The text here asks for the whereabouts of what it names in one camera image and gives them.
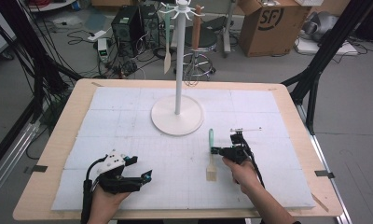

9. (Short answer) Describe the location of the black metal frame post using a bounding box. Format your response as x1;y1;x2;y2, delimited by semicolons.
281;0;373;136

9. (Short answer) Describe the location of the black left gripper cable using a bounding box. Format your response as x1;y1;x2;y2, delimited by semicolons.
81;155;110;224

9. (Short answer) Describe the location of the black round stool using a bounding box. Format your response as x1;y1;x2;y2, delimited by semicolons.
173;25;219;82

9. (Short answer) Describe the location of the black frame with cables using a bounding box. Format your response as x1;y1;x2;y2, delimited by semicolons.
0;0;84;125

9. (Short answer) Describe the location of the white flat board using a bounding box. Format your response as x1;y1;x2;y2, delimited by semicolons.
294;36;360;57

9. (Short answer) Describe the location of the white utensil stand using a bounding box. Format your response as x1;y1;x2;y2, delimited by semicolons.
150;0;206;137

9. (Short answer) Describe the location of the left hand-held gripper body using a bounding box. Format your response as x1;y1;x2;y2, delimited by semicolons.
93;148;145;196

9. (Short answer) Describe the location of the person's right hand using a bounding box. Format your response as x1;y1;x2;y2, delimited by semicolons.
221;156;264;194

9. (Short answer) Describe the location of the grey plastic device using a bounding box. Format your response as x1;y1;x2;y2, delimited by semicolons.
301;11;340;43

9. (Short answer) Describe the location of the black tape strip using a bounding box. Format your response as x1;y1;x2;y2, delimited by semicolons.
23;164;48;175
314;170;336;179

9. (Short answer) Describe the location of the aluminium rail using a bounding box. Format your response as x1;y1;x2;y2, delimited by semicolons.
0;120;42;204
295;104;353;224

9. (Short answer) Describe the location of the coiled black cable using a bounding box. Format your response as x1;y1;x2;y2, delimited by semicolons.
152;46;175;61

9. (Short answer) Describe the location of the white metal stand leg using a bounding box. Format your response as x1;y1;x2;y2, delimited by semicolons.
222;0;239;59

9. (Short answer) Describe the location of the white gridded foam mat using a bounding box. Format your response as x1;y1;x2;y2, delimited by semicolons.
50;86;317;213

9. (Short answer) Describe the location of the large black computer tower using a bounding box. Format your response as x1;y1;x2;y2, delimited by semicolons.
110;5;145;59

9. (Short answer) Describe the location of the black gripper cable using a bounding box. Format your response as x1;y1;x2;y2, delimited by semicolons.
81;155;110;224
240;134;267;189

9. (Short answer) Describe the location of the white power supply unit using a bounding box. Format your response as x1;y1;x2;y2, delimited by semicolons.
96;37;111;63

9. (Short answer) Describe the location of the slim black computer tower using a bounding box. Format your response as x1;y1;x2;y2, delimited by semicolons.
139;3;161;49

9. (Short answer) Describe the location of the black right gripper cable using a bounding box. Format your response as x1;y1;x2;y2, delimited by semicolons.
240;134;267;189

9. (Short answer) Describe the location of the teal handled cream spatula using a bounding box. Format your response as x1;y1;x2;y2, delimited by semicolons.
162;10;173;76

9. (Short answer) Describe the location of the teal handled basting brush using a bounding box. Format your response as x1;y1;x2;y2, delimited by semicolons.
205;128;219;183

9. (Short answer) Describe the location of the person's left hand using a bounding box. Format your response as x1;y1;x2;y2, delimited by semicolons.
90;186;131;222

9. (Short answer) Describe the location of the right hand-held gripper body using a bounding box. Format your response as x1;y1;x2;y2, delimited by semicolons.
221;126;263;166

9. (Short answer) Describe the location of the white power strip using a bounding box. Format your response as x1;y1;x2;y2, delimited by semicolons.
87;29;108;43

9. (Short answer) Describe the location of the brown cardboard box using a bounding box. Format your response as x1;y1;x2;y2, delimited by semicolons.
237;0;313;58

